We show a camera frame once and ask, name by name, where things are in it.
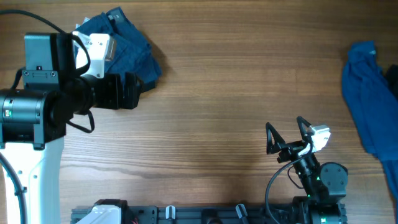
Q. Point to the folded light patterned garment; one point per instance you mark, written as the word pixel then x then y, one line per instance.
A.
pixel 86 19

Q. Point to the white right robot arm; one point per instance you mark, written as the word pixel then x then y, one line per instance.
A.
pixel 324 184

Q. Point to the dark blue denim shorts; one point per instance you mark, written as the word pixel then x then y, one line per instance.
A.
pixel 133 52

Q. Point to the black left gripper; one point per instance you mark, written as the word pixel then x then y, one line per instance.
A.
pixel 114 99

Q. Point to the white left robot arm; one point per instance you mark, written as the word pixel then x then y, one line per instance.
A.
pixel 63 76

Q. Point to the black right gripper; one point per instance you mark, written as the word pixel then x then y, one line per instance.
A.
pixel 291 149

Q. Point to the crumpled blue garment pile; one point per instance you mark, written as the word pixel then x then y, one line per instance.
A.
pixel 373 107

